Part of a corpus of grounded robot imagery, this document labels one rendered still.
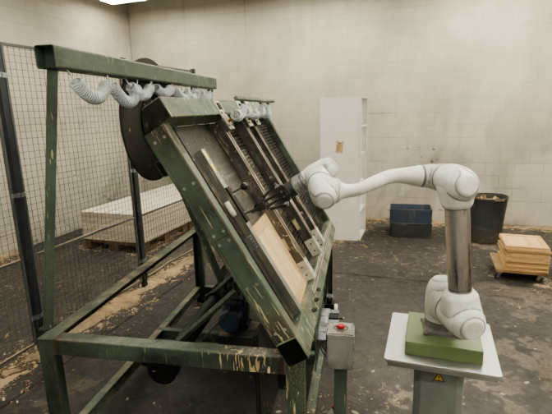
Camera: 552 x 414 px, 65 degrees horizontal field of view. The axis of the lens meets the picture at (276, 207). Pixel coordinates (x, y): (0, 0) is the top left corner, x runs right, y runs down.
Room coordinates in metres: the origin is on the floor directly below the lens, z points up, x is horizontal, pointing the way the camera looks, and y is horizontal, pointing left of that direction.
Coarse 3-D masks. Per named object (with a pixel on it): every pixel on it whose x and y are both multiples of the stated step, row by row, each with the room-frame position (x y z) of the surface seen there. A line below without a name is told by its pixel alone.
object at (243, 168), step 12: (240, 108) 2.54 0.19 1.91; (228, 120) 2.55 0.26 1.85; (216, 132) 2.54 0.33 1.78; (228, 132) 2.56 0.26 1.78; (228, 144) 2.52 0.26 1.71; (228, 156) 2.52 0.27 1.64; (240, 156) 2.51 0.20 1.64; (240, 168) 2.51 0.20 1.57; (252, 180) 2.50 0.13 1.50; (252, 192) 2.50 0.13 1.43; (264, 192) 2.53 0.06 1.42; (276, 216) 2.47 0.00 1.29; (276, 228) 2.47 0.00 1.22; (288, 240) 2.46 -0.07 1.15; (300, 252) 2.46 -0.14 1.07; (300, 264) 2.45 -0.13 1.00; (312, 276) 2.43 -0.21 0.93
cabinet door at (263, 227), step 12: (264, 216) 2.44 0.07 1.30; (264, 228) 2.33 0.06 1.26; (264, 240) 2.23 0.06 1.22; (276, 240) 2.39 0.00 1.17; (276, 252) 2.28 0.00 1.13; (288, 252) 2.45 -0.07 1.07; (276, 264) 2.17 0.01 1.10; (288, 264) 2.33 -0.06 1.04; (288, 276) 2.23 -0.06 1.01; (300, 276) 2.39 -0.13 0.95; (300, 288) 2.27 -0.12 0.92; (300, 300) 2.16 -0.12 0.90
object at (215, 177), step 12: (204, 156) 2.11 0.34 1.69; (204, 168) 2.11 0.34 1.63; (216, 168) 2.15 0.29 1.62; (216, 180) 2.10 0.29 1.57; (240, 216) 2.08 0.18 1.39; (252, 228) 2.10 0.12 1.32; (264, 252) 2.06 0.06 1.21; (264, 264) 2.05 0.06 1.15; (276, 276) 2.04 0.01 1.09; (288, 288) 2.06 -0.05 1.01; (288, 300) 2.03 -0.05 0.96; (300, 312) 2.02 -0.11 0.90
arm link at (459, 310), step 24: (456, 168) 1.75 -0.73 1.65; (456, 192) 1.69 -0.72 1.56; (456, 216) 1.75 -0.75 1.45; (456, 240) 1.75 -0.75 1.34; (456, 264) 1.75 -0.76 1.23; (456, 288) 1.75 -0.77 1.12; (456, 312) 1.71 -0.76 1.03; (480, 312) 1.69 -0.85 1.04; (456, 336) 1.72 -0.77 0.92; (480, 336) 1.67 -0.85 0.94
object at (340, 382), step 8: (336, 376) 1.77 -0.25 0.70; (344, 376) 1.76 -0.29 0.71; (336, 384) 1.77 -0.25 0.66; (344, 384) 1.76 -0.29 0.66; (336, 392) 1.77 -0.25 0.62; (344, 392) 1.76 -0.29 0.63; (336, 400) 1.77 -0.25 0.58; (344, 400) 1.76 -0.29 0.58; (336, 408) 1.77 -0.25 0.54; (344, 408) 1.76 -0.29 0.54
